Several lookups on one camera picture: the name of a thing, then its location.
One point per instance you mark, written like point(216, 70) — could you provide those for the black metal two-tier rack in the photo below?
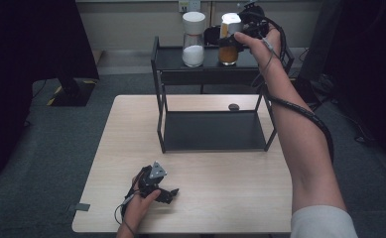
point(213, 130)

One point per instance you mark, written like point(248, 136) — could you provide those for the jar of amber liquid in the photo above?
point(228, 53)

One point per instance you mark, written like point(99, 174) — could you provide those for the dark curtain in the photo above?
point(22, 66)

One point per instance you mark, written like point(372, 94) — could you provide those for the small dark round object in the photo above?
point(233, 106)

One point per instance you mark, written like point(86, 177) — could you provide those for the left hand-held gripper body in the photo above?
point(151, 180)

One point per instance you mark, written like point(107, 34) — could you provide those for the white sleeve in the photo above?
point(322, 223)

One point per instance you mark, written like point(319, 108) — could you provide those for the black stand base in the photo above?
point(73, 92)

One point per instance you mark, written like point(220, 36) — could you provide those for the dark round object behind jars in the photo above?
point(212, 34)

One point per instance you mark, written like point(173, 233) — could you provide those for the grey tape strip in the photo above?
point(80, 207)

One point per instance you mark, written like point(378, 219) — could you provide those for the wall socket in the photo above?
point(189, 5)

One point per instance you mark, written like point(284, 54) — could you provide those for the glass jar of white powder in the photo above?
point(193, 49)

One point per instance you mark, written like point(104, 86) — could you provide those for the person's right hand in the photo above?
point(263, 49)

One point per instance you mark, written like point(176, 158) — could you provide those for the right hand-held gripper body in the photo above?
point(255, 21)

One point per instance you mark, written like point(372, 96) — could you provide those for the person's left hand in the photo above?
point(139, 208)

